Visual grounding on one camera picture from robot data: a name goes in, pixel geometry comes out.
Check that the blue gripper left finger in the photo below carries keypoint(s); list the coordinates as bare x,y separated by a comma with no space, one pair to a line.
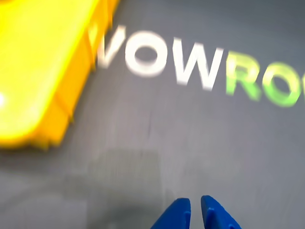
177,214

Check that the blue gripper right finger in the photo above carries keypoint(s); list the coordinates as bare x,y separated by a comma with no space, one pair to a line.
215,214

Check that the yellow plastic bin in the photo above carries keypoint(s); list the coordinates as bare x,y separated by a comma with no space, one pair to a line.
35,71

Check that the grey mat with lettering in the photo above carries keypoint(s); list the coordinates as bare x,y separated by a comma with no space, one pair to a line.
171,124

